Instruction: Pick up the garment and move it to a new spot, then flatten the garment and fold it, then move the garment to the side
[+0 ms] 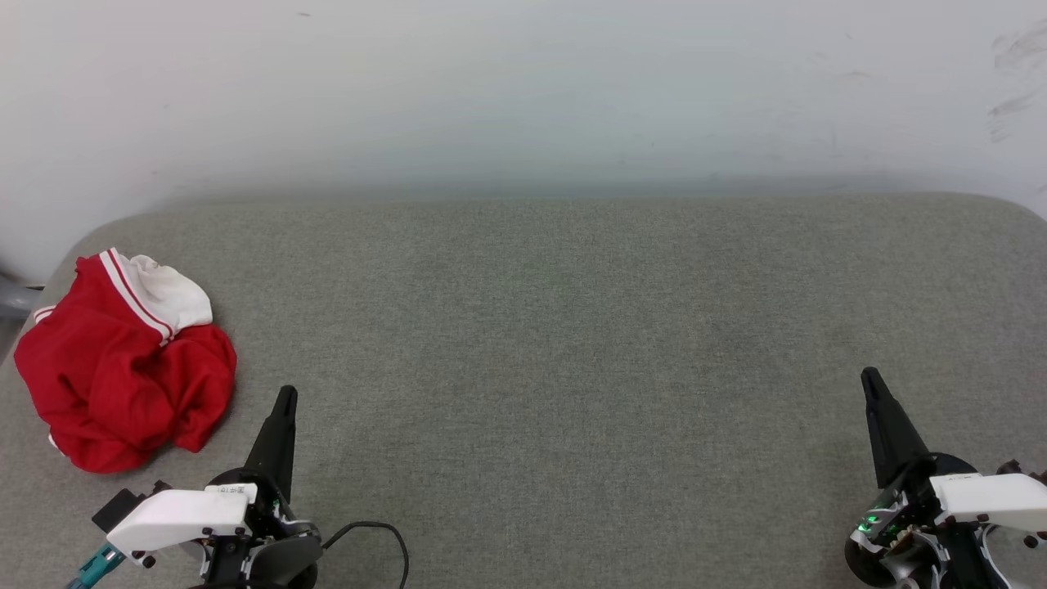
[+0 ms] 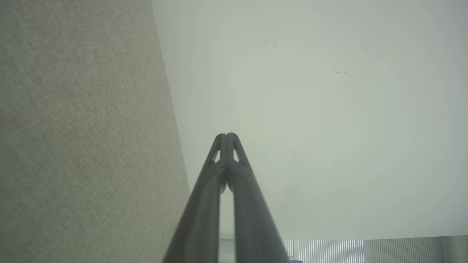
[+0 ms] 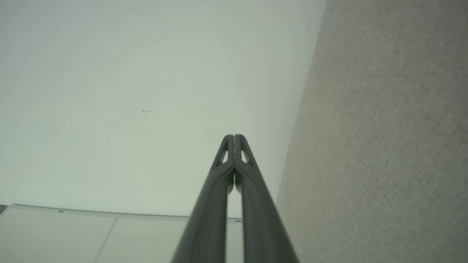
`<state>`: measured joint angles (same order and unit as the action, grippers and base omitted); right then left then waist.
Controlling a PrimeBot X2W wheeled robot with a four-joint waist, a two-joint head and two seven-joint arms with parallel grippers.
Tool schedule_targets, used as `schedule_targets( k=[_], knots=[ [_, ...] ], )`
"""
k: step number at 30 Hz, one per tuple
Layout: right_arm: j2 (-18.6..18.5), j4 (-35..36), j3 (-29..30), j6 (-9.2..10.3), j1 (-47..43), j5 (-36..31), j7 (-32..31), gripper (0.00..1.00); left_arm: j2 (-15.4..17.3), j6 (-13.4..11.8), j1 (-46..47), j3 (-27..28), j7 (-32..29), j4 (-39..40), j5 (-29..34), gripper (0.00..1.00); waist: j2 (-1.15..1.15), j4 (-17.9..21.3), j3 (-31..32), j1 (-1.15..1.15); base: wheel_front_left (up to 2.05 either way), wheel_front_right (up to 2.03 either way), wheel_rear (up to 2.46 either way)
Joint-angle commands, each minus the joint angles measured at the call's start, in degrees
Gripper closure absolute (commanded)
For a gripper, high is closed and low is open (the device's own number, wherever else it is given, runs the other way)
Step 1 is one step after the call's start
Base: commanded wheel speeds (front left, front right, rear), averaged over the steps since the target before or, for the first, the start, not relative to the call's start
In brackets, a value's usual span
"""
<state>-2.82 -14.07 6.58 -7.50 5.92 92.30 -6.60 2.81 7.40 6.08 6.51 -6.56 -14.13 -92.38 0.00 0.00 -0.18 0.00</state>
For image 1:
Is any thin black cable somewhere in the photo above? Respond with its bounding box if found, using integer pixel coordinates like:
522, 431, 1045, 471
321, 521, 410, 589

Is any teal cable connector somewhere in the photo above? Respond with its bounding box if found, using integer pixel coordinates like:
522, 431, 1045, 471
65, 544, 125, 589

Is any grey metal pipe frame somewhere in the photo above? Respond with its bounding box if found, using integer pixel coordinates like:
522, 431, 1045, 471
0, 274, 43, 321

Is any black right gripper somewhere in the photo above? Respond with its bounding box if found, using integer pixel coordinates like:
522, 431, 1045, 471
845, 367, 980, 589

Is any red and white jersey shirt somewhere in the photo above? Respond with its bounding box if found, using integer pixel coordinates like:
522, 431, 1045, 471
14, 248, 238, 474

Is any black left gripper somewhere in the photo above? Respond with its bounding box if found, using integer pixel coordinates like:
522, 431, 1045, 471
209, 386, 320, 545

